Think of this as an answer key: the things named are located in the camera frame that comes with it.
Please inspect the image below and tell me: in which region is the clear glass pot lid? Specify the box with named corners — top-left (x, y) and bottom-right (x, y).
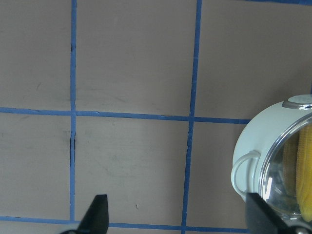
top-left (260, 115), bottom-right (312, 224)

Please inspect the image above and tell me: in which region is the yellow corn cob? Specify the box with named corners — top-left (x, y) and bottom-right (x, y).
top-left (283, 125), bottom-right (312, 222)

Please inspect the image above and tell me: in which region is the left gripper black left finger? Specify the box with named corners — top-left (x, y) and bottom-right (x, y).
top-left (77, 195), bottom-right (109, 234)

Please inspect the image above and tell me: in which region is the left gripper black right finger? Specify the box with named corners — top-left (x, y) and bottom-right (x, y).
top-left (246, 193), bottom-right (293, 234)

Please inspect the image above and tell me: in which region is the pale green cooking pot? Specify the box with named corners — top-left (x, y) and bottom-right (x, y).
top-left (231, 94), bottom-right (312, 199)

